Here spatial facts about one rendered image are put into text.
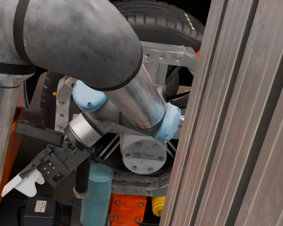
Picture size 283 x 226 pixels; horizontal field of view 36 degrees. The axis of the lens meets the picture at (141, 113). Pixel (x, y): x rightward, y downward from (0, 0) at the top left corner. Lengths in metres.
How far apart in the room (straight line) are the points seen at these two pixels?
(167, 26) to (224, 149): 1.13
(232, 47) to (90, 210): 1.22
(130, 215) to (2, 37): 1.13
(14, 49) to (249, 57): 0.39
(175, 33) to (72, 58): 0.84
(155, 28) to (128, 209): 0.64
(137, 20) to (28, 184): 0.59
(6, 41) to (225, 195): 0.39
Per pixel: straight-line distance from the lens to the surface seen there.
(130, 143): 1.22
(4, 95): 0.58
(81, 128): 0.99
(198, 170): 0.23
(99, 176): 1.33
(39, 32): 0.49
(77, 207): 1.97
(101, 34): 0.50
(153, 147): 1.23
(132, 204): 1.54
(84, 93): 0.87
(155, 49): 1.24
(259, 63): 0.16
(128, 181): 1.54
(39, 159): 0.99
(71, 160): 1.02
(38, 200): 1.70
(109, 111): 0.88
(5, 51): 0.54
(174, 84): 1.66
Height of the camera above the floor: 1.57
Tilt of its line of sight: 30 degrees down
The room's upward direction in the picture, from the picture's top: 10 degrees clockwise
